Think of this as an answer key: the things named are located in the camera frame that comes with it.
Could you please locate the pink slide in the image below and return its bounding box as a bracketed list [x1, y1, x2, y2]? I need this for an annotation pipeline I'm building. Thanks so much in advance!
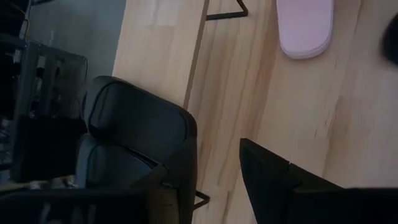
[275, 0, 335, 60]

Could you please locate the black slide with ribbed strap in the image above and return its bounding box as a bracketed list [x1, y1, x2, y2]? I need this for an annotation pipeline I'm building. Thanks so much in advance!
[381, 14, 398, 67]

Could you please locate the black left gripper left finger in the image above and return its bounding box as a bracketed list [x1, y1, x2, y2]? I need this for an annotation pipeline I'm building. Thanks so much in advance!
[129, 164, 180, 224]

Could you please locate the black slide with plain strap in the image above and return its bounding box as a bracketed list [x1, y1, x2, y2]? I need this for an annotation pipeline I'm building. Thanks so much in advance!
[76, 75, 198, 224]

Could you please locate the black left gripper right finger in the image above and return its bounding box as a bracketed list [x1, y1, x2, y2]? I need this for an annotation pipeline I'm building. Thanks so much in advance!
[239, 138, 345, 224]

